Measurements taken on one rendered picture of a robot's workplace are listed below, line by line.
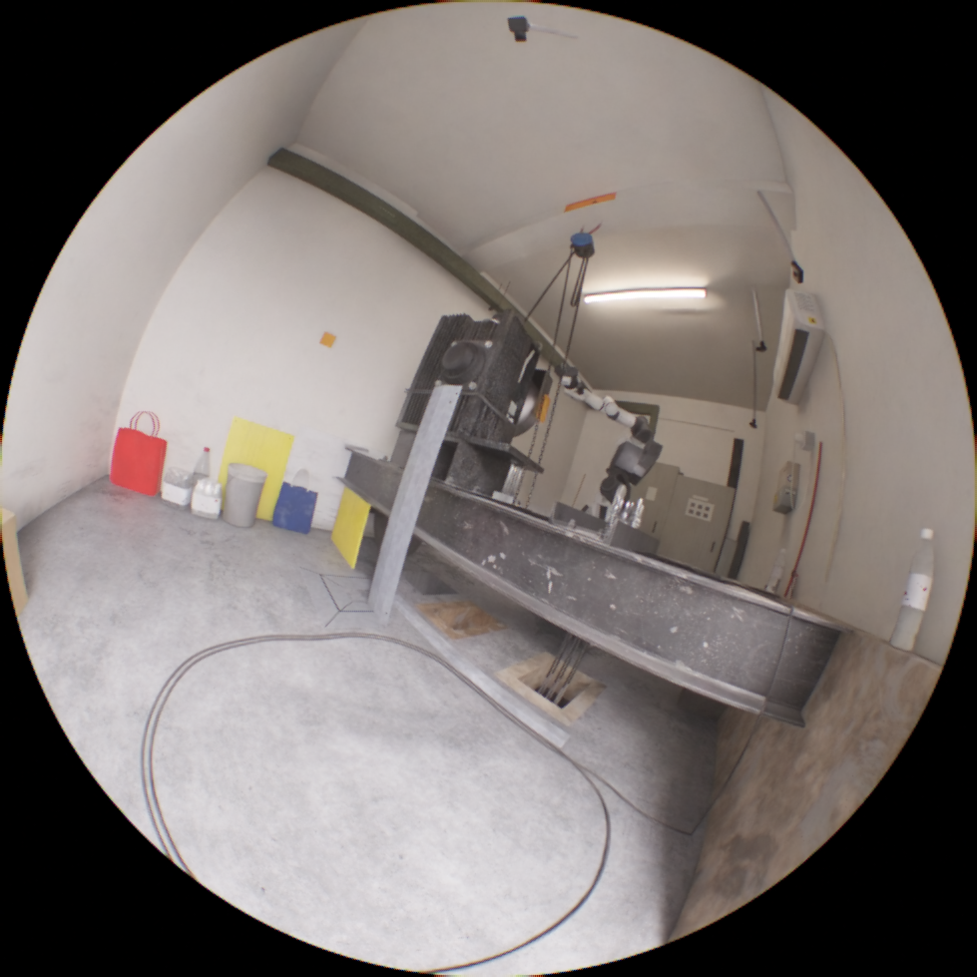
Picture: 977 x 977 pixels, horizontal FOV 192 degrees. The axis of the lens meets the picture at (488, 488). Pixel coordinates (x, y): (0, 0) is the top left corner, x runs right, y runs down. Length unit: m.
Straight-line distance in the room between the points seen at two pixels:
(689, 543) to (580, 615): 3.08
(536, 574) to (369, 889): 0.94
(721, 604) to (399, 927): 0.94
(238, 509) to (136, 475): 0.82
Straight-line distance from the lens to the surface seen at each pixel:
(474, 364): 1.39
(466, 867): 0.75
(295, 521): 2.16
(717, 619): 0.81
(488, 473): 1.41
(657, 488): 3.99
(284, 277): 2.42
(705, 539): 3.85
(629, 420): 1.83
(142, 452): 2.24
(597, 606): 0.85
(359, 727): 0.89
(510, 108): 2.34
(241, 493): 1.94
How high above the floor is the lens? 0.70
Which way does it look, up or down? level
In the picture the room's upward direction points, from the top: 18 degrees clockwise
